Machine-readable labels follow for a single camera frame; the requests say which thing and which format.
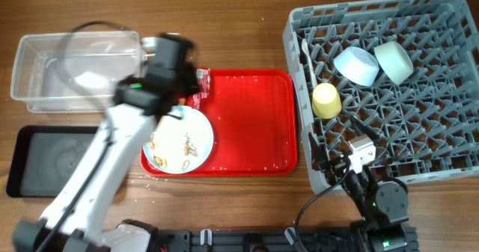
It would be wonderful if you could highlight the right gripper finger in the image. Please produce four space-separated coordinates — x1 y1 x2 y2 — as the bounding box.
308 132 321 170
349 115 380 142

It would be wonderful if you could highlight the yellow plastic cup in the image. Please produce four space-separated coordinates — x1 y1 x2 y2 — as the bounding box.
311 83 342 119

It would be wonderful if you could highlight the light blue bowl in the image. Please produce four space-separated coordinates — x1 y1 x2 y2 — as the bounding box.
333 46 379 86

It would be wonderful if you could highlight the green bowl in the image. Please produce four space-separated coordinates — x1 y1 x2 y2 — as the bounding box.
373 41 414 84

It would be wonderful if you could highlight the white plastic spoon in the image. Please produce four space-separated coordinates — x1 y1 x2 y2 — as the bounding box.
301 39 317 89

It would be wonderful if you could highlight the light blue plate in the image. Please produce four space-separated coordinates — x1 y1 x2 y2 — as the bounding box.
143 105 214 174

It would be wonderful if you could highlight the red snack wrapper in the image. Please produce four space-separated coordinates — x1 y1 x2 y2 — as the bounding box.
191 68 210 110

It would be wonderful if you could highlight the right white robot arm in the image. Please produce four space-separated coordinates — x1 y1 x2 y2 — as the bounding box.
308 116 409 251

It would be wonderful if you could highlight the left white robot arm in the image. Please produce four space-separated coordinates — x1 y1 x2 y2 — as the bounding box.
12 33 200 251

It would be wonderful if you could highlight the grey dishwasher rack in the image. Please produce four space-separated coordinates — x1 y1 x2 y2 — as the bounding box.
282 0 478 193

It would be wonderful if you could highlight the red plastic serving tray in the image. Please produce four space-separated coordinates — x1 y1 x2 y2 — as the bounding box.
140 68 299 177

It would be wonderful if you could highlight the clear plastic storage bin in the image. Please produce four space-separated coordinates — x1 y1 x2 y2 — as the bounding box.
10 31 144 113

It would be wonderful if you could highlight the black rectangular tray bin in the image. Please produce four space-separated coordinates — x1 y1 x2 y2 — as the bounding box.
6 125 98 198

